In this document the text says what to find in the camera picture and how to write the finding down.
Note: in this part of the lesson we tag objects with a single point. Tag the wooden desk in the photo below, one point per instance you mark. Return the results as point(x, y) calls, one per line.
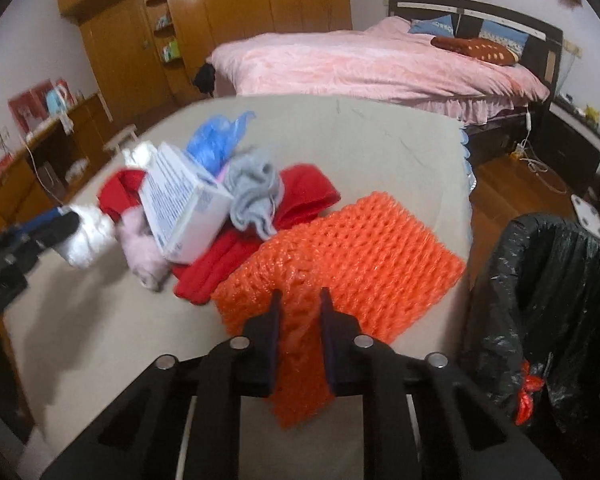
point(87, 120)

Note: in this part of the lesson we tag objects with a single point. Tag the orange foam net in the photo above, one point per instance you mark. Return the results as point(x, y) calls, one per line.
point(360, 260)

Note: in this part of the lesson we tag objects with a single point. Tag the red cloth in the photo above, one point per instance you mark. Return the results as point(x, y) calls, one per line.
point(305, 195)
point(117, 192)

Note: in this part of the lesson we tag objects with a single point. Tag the white stool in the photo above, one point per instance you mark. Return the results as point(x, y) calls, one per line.
point(122, 137)

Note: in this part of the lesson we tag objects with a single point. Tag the blue quilted cloth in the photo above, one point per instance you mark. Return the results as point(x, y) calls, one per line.
point(467, 160)

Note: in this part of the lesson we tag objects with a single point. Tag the bin with black bag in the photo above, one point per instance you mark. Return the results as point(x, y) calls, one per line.
point(555, 300)

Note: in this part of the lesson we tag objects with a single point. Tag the blue plastic glove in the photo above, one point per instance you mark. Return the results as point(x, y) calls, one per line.
point(212, 142)

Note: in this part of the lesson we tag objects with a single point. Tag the black cloth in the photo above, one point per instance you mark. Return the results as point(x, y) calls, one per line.
point(205, 77)

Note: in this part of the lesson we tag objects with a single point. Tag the grey cloth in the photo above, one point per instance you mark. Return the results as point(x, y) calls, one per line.
point(252, 195)

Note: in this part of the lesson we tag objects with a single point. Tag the blue pillow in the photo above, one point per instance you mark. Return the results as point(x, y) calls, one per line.
point(435, 25)
point(505, 35)

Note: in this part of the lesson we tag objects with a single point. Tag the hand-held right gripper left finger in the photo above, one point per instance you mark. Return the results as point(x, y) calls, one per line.
point(274, 345)

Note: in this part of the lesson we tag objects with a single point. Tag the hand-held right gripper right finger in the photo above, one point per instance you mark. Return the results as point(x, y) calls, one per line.
point(330, 345)

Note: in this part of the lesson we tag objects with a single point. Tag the dark bed frame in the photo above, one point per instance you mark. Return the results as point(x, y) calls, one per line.
point(540, 40)

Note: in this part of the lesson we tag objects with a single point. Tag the power strip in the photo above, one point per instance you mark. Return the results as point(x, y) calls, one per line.
point(518, 152)

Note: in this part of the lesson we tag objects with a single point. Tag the red box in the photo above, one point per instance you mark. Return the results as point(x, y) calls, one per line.
point(27, 107)

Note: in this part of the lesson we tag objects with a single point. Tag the white cardboard box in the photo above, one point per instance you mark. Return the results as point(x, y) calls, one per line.
point(190, 205)

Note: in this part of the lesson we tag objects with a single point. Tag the light blue kettle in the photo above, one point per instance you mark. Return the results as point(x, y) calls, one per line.
point(56, 99)

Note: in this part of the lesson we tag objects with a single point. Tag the brown dotted pillow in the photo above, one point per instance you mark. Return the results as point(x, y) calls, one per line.
point(480, 50)

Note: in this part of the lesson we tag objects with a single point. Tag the pink face mask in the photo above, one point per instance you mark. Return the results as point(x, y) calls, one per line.
point(145, 255)

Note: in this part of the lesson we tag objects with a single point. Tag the dark nightstand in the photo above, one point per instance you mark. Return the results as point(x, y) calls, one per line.
point(565, 150)

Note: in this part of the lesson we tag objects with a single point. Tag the bed with pink blanket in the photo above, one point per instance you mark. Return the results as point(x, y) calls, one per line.
point(355, 65)

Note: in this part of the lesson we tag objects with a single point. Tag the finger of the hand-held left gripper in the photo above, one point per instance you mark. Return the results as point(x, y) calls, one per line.
point(55, 232)
point(45, 221)

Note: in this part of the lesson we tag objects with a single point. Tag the white bathroom scale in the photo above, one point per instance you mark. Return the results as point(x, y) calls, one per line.
point(590, 217)

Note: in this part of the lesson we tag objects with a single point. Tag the red plastic tie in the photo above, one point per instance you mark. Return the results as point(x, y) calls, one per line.
point(530, 385)

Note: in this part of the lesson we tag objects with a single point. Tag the white tissue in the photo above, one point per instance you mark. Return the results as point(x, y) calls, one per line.
point(87, 237)
point(137, 155)

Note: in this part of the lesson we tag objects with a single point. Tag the green plush toy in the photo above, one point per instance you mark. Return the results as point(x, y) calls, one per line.
point(591, 112)

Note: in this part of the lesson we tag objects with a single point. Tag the wooden wardrobe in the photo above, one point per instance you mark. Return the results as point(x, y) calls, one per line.
point(260, 0)

